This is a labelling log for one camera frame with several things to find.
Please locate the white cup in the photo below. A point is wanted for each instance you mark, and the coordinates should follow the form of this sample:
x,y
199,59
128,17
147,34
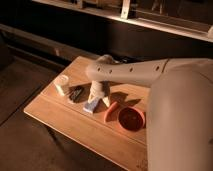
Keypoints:
x,y
61,83

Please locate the red ceramic bowl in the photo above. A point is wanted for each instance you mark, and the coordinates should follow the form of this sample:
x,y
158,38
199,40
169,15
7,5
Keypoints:
x,y
131,119

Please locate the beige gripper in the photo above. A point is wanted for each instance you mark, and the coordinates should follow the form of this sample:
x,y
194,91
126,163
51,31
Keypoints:
x,y
101,90

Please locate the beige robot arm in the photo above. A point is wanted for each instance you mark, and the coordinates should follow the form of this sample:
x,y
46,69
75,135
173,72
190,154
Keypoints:
x,y
179,118

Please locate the wooden shelf rail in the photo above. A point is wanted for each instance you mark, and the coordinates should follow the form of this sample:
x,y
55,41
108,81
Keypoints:
x,y
129,12

